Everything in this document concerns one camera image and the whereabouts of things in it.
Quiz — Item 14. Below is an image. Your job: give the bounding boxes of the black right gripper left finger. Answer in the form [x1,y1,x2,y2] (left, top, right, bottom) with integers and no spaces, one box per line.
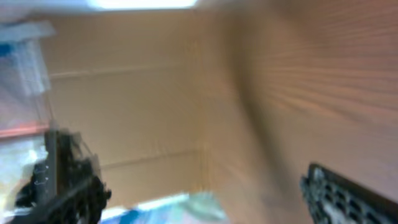
[9,161,111,224]

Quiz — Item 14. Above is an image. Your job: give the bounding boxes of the Galaxy S25 Ultra smartphone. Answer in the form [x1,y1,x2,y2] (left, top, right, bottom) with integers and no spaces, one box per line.
[44,120,58,202]

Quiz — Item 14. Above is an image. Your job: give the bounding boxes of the brown cardboard panel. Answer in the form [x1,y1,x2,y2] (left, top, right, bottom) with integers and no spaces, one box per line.
[40,9,237,209]

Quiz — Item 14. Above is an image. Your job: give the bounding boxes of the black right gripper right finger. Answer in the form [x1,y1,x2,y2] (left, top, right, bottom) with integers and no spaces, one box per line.
[300,163,397,224]

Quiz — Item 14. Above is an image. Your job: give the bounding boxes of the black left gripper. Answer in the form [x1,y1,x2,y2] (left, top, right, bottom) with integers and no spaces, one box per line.
[56,130,100,187]

